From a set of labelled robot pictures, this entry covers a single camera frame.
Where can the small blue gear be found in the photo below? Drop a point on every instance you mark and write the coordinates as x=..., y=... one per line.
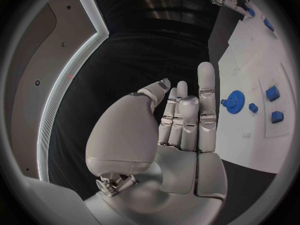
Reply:
x=224, y=102

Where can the blue block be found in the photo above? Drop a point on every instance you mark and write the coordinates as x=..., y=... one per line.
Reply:
x=277, y=117
x=272, y=93

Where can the white task board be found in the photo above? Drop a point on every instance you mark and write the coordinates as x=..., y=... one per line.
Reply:
x=246, y=150

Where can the blue peg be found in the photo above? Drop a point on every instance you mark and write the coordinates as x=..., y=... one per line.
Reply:
x=253, y=108
x=251, y=12

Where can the short blue cylinder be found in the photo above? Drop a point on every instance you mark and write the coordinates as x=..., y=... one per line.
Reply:
x=269, y=25

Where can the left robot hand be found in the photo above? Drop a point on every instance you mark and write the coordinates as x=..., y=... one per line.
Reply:
x=126, y=135

